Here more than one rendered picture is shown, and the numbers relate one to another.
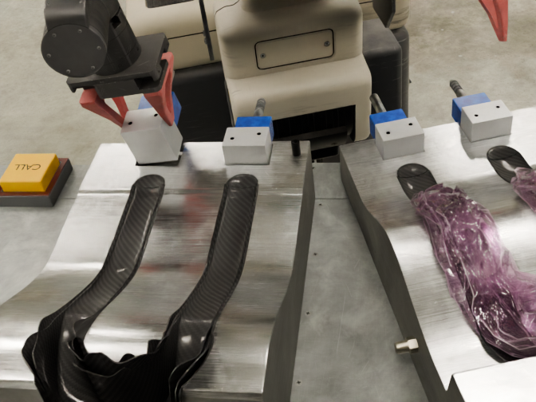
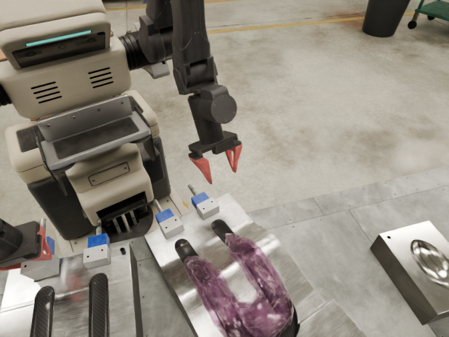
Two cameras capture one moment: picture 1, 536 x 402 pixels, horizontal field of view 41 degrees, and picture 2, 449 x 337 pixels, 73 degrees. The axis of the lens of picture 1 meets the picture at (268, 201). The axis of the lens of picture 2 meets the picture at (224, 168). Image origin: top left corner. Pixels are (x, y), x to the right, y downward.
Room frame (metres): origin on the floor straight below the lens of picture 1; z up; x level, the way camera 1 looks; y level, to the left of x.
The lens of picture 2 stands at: (0.24, -0.07, 1.53)
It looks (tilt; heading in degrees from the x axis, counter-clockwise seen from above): 46 degrees down; 331
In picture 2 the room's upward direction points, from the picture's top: straight up
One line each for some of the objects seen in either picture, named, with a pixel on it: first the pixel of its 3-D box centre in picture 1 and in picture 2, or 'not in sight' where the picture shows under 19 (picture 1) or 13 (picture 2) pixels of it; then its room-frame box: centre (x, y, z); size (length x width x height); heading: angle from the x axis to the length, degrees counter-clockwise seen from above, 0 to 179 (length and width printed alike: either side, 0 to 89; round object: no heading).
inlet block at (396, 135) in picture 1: (388, 124); (164, 216); (0.74, -0.16, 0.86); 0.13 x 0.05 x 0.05; 4
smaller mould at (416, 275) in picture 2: not in sight; (425, 269); (0.30, -0.66, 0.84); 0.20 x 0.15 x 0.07; 167
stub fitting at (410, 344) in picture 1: (405, 346); not in sight; (0.41, -0.11, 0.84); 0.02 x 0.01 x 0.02; 94
